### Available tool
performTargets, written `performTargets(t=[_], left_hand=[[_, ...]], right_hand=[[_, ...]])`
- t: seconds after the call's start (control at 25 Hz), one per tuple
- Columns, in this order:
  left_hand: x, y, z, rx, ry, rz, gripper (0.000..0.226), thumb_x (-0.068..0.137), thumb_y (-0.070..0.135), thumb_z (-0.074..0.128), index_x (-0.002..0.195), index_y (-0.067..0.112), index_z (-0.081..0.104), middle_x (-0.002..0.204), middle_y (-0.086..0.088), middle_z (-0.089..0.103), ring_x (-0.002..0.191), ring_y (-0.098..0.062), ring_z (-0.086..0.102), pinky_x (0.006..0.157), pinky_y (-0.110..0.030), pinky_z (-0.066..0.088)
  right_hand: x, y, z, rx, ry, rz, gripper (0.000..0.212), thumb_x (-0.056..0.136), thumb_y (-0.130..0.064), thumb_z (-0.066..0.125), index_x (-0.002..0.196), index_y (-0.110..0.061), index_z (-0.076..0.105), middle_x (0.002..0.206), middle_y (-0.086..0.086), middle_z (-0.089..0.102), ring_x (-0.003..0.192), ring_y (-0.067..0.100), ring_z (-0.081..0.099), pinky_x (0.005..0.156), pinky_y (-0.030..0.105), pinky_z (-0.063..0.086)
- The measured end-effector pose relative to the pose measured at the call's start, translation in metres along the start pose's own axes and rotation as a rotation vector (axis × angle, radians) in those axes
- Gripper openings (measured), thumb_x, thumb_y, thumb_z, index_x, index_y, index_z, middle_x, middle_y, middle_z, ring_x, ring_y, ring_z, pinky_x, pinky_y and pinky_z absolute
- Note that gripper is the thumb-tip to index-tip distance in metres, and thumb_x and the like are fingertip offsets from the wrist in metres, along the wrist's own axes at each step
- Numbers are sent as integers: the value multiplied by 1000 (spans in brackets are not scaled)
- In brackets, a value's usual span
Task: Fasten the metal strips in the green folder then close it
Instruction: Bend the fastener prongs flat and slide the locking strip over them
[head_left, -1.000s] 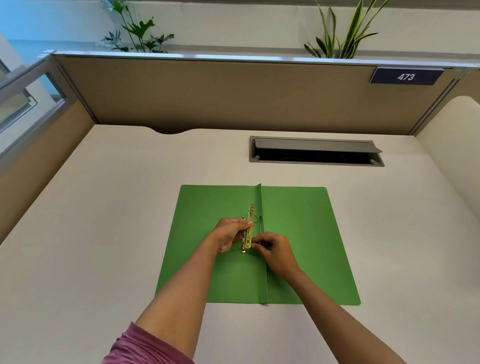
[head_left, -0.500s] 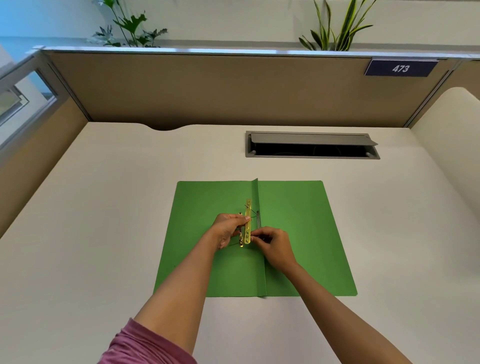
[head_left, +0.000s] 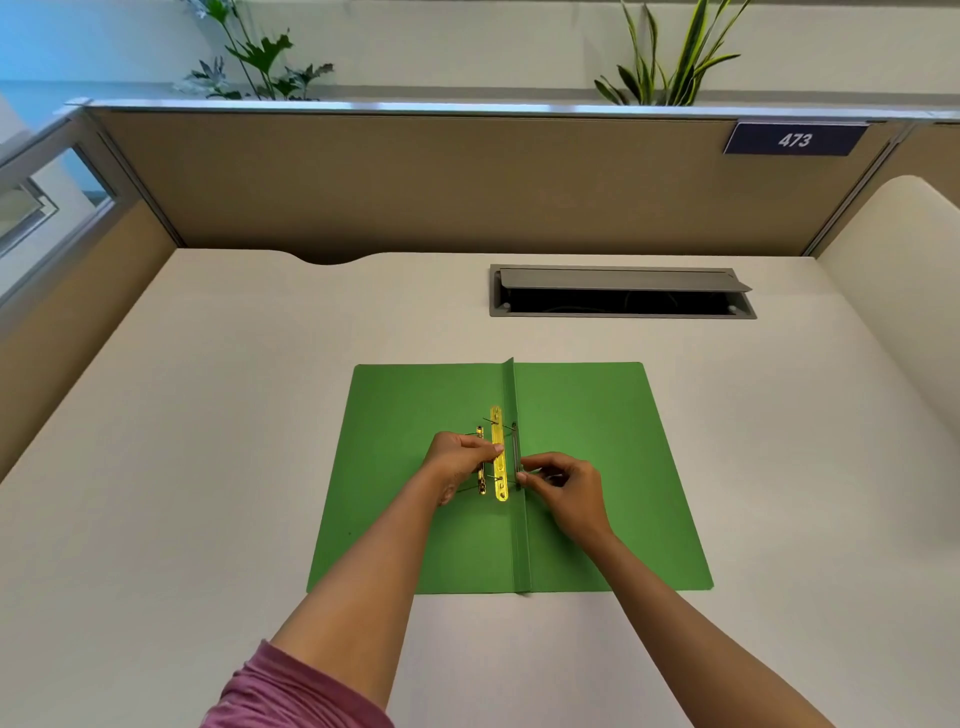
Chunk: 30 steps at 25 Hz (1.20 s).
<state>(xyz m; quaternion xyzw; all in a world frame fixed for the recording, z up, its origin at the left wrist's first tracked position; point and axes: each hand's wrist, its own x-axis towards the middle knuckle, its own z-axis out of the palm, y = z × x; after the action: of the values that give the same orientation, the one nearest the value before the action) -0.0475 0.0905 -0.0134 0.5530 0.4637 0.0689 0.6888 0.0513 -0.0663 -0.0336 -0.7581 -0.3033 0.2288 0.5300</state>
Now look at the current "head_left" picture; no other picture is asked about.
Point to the snake plant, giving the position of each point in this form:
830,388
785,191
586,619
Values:
686,67

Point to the pink left sleeve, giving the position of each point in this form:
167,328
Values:
292,694

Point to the cream curved paper sheet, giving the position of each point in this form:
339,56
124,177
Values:
900,285

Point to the dark blue number plate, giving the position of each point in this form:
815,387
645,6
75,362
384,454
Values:
795,139

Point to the narrow beige partition panel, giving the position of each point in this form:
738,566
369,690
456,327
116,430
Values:
930,161

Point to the person's left forearm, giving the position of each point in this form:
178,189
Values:
367,585

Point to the person's left hand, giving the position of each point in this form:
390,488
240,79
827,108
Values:
454,461

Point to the yellow fastener strip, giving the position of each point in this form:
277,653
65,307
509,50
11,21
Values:
481,480

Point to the yellow metal fastener bar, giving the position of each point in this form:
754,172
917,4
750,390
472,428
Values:
498,439

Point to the person's right forearm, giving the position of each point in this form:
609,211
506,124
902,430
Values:
690,637

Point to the person's right hand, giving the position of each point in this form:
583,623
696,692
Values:
574,502

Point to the broad-leaf green plant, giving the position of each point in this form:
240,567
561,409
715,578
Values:
259,60

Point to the green folder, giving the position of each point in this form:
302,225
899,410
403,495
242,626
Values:
600,465

